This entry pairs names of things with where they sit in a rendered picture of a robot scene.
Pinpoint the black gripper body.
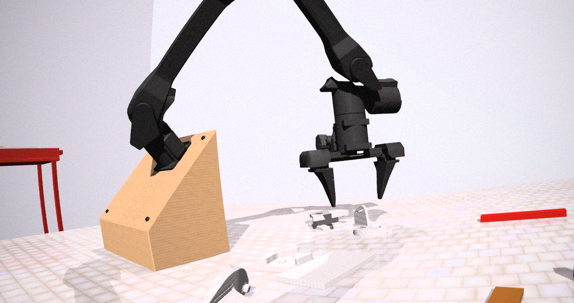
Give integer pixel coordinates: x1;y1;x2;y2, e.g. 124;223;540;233
299;113;405;169

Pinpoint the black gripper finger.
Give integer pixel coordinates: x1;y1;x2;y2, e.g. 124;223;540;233
373;159;400;199
308;168;336;207

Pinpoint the orange flat bar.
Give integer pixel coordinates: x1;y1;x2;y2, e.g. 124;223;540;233
487;286;524;303

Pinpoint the red long bar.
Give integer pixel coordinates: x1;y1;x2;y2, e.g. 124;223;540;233
480;208;567;222

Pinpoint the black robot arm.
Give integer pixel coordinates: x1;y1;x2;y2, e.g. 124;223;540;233
127;0;402;172

